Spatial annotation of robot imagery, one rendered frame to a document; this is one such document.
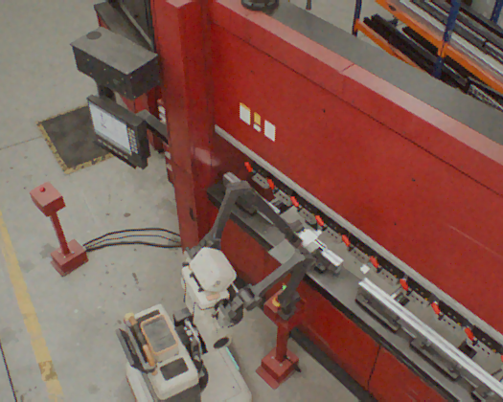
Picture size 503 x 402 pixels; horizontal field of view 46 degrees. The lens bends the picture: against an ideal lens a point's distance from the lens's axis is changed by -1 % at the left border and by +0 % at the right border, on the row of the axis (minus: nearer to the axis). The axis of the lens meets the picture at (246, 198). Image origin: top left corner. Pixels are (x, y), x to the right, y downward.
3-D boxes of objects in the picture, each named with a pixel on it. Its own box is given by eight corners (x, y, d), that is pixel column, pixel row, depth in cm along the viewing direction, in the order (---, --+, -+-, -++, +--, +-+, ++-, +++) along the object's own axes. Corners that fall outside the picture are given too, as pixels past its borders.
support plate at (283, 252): (267, 253, 366) (267, 252, 365) (298, 231, 378) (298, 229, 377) (288, 270, 357) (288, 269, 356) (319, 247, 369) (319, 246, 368)
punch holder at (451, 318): (432, 317, 313) (439, 300, 301) (442, 307, 317) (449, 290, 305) (456, 335, 306) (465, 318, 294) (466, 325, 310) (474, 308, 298)
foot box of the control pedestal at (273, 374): (254, 371, 419) (254, 363, 410) (279, 348, 431) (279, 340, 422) (274, 390, 409) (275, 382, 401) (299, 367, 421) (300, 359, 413)
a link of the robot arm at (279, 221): (237, 185, 330) (242, 195, 321) (244, 178, 329) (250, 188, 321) (279, 227, 355) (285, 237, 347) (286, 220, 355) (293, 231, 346)
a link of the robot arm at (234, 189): (226, 176, 325) (232, 186, 317) (249, 180, 331) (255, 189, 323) (201, 243, 343) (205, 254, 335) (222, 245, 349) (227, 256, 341)
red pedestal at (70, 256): (49, 262, 484) (21, 190, 424) (76, 246, 496) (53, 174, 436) (62, 277, 474) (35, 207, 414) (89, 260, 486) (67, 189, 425)
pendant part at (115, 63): (94, 149, 414) (68, 42, 352) (121, 131, 427) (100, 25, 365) (146, 183, 392) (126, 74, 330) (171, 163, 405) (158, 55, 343)
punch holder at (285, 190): (272, 194, 374) (273, 175, 362) (282, 188, 378) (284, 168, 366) (289, 208, 367) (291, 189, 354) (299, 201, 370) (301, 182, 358)
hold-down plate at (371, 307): (354, 301, 356) (355, 298, 354) (360, 296, 358) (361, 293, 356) (395, 333, 341) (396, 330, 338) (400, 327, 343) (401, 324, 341)
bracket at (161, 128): (118, 130, 421) (116, 122, 416) (146, 116, 433) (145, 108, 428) (151, 160, 401) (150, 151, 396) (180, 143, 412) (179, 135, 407)
